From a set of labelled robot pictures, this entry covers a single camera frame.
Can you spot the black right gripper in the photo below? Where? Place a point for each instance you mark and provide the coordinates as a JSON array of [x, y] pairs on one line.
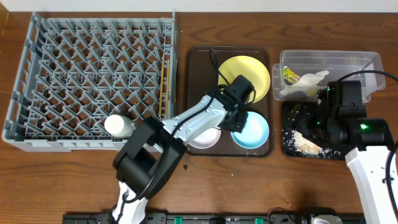
[[299, 119]]

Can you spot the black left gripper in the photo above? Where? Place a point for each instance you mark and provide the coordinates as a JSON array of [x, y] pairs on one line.
[[237, 121]]

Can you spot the light blue bowl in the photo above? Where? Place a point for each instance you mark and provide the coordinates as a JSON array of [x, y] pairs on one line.
[[255, 132]]

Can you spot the white tissue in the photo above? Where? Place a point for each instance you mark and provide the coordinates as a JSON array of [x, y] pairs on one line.
[[305, 82]]

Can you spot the green yellow wrapper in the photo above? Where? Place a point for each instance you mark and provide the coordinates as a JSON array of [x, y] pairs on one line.
[[289, 76]]

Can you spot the white cup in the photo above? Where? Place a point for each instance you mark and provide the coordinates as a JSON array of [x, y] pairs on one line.
[[118, 126]]

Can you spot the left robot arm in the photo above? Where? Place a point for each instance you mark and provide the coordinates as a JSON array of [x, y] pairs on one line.
[[149, 157]]

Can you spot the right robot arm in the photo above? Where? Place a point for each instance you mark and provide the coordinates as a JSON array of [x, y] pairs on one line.
[[340, 122]]

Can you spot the spilled rice food waste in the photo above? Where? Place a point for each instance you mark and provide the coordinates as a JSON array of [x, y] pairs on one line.
[[294, 144]]

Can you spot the clear plastic waste bin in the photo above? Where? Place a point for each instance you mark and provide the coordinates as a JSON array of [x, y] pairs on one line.
[[338, 63]]

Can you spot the grey plastic dishwasher rack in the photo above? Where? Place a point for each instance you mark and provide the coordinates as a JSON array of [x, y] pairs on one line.
[[75, 72]]

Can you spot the black rectangular tray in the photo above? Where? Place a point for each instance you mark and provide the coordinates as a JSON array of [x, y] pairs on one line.
[[336, 152]]

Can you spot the white pink shallow bowl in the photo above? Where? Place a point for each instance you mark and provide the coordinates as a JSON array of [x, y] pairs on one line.
[[206, 139]]

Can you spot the yellow round plate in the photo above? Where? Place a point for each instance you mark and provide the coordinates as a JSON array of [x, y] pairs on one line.
[[252, 69]]

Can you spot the dark brown serving tray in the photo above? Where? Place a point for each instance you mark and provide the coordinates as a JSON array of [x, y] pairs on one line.
[[200, 77]]

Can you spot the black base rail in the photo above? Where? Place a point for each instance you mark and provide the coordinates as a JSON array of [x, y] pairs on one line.
[[277, 215]]

